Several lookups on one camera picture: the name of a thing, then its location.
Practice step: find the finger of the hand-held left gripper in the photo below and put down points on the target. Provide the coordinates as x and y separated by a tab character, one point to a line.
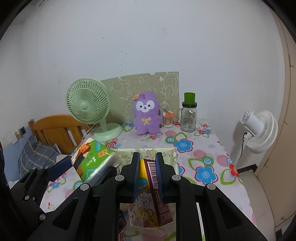
108	172
61	165

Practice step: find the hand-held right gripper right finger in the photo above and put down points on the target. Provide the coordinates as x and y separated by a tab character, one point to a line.
159	176

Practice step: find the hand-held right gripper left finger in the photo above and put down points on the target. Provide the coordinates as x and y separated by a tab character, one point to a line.
136	176

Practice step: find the yellow cartoon print box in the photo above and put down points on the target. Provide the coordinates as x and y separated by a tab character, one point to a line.
171	162

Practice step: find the green tissue packet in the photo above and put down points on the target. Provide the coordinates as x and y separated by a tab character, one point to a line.
92	160

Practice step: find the cartoon print tissue packet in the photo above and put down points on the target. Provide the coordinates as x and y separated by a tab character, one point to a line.
148	204

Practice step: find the grey plaid pillow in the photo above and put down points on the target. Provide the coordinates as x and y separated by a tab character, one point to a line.
34	153

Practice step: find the floral tablecloth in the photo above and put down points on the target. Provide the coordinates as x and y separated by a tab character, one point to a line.
192	160

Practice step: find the wooden bed headboard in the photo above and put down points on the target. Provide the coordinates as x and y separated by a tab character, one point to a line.
53	129

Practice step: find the purple plush toy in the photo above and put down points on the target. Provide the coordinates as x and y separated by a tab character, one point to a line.
146	122

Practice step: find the toothpick jar with orange lid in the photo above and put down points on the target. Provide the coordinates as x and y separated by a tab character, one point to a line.
168	121

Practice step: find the glass mug jar green lid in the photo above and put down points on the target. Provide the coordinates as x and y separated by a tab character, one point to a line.
187	120

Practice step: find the green desk fan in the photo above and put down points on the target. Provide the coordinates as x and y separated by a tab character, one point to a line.
86	105

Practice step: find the green cartoon print board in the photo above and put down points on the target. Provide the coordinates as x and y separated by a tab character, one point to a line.
129	83

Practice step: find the white standing fan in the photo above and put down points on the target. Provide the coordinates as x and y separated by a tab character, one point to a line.
254	126

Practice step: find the beige wooden door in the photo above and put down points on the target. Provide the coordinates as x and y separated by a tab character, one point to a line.
286	115

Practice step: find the dark wall socket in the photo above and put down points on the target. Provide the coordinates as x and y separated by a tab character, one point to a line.
23	131

